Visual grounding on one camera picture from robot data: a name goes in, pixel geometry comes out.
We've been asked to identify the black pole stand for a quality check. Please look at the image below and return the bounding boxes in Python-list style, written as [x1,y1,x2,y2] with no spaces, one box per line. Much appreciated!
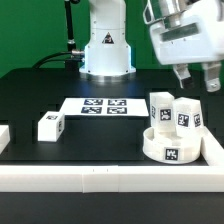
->
[64,0,78,71]

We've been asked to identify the black cables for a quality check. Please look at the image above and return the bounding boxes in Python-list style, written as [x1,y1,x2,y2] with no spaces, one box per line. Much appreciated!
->
[32,49,86,70]

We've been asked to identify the white U-shaped fence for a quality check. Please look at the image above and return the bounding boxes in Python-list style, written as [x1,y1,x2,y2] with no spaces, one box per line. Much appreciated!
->
[0,131,224,193]

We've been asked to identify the white sheet with markers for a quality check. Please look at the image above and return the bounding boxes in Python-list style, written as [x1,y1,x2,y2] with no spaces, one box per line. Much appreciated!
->
[60,98,149,117]

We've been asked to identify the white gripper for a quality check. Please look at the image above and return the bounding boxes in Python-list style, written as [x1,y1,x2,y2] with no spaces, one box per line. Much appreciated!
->
[150,6,224,92]

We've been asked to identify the white round stool seat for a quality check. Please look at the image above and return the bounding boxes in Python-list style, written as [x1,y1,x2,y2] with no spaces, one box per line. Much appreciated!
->
[143,127,201,164]

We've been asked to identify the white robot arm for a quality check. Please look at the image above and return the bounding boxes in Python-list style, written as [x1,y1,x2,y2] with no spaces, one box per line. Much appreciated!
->
[80,0,224,92]

